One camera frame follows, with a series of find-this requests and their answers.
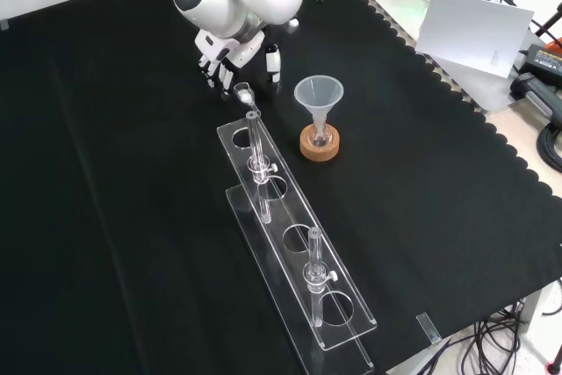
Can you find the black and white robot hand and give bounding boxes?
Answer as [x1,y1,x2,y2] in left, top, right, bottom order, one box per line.
[195,28,283,98]

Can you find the clear glass weighing funnel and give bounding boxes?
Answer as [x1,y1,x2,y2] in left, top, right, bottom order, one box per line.
[234,82,262,113]

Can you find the translucent plastic funnel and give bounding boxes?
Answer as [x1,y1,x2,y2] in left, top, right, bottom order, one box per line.
[293,76,345,131]

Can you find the clear acrylic funnel stand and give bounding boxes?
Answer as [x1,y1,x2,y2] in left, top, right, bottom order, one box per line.
[216,111,378,371]

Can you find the small round-bottom glass flask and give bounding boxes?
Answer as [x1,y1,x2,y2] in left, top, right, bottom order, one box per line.
[306,122,333,149]

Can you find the black cloth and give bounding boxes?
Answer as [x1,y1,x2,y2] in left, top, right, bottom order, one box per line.
[0,0,562,375]

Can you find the pale board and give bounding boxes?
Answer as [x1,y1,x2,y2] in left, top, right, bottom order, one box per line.
[365,0,520,113]

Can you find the white paper sheet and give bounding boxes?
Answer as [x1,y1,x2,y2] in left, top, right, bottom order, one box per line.
[414,0,536,79]

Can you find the black power adapter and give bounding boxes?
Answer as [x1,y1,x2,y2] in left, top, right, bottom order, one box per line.
[523,42,562,83]

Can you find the clear tape strip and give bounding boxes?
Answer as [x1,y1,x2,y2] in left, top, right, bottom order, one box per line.
[415,312,443,345]

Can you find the cork ring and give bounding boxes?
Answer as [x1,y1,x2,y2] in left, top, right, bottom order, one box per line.
[299,124,342,162]

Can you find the black tool handle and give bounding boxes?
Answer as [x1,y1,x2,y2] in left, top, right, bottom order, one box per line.
[510,71,562,122]

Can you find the coiled black cables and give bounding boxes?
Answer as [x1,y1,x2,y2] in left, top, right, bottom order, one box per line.
[536,120,562,179]

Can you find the loose black floor cables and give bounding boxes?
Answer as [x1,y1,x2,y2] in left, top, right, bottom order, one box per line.
[416,299,530,375]

